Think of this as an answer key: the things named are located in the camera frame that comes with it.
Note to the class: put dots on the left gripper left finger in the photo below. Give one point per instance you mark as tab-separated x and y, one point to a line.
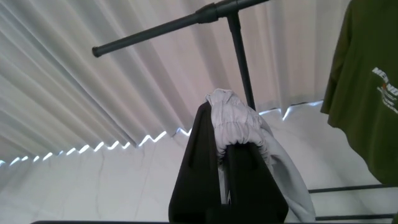
196	186

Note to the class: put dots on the black clothes rack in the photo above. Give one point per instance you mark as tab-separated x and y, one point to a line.
149	33

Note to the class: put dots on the white curtain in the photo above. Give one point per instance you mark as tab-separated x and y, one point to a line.
77	93

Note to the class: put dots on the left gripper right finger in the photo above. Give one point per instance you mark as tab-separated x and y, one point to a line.
252	186

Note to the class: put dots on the green long-sleeved shirt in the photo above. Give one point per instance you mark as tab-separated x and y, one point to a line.
363	109

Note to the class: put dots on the pale grey shorts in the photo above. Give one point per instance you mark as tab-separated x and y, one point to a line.
236	121

